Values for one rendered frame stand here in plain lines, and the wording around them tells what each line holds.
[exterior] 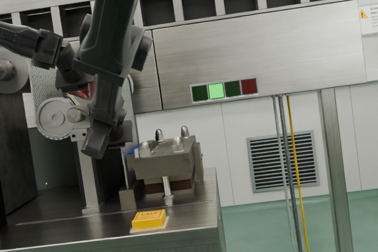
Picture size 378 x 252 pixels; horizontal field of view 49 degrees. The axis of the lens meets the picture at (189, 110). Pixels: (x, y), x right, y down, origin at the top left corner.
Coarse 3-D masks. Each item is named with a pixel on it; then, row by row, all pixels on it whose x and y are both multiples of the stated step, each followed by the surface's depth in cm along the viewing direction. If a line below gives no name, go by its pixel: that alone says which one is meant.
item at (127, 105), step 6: (126, 102) 135; (126, 108) 134; (132, 108) 144; (126, 114) 132; (132, 114) 142; (132, 120) 141; (132, 132) 138; (126, 144) 127; (132, 144) 136; (126, 150) 126; (126, 162) 124
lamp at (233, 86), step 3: (237, 81) 150; (225, 84) 150; (228, 84) 150; (231, 84) 150; (234, 84) 150; (237, 84) 150; (228, 87) 150; (231, 87) 150; (234, 87) 150; (237, 87) 150; (228, 90) 150; (231, 90) 150; (234, 90) 150; (237, 90) 150; (228, 93) 150; (231, 93) 150; (234, 93) 150; (237, 93) 150
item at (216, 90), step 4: (212, 84) 150; (216, 84) 150; (220, 84) 150; (212, 88) 150; (216, 88) 150; (220, 88) 150; (212, 92) 150; (216, 92) 150; (220, 92) 150; (212, 96) 150; (216, 96) 150; (220, 96) 150
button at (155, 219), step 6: (156, 210) 100; (162, 210) 100; (138, 216) 98; (144, 216) 97; (150, 216) 96; (156, 216) 96; (162, 216) 96; (132, 222) 95; (138, 222) 94; (144, 222) 94; (150, 222) 94; (156, 222) 94; (162, 222) 94; (138, 228) 94; (144, 228) 94
